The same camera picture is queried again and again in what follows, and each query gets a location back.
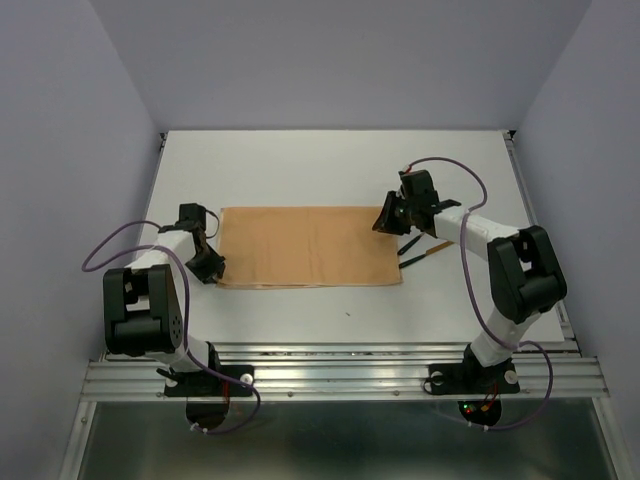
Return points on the aluminium rail frame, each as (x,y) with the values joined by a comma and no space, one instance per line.
(340,370)

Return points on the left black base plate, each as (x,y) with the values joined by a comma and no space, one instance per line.
(198,384)

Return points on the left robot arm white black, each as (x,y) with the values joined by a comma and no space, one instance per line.
(144,315)

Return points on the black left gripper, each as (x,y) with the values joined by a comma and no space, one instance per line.
(216,265)

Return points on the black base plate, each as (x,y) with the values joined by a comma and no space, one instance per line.
(464,380)
(198,384)

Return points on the gold fork black handle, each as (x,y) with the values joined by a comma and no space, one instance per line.
(405,248)

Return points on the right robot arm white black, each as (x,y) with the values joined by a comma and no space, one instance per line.
(525,276)

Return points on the peach cloth napkin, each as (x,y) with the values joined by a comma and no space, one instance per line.
(304,247)

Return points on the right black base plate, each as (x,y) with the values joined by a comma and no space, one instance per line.
(464,380)

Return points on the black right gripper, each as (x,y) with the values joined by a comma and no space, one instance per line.
(384,221)

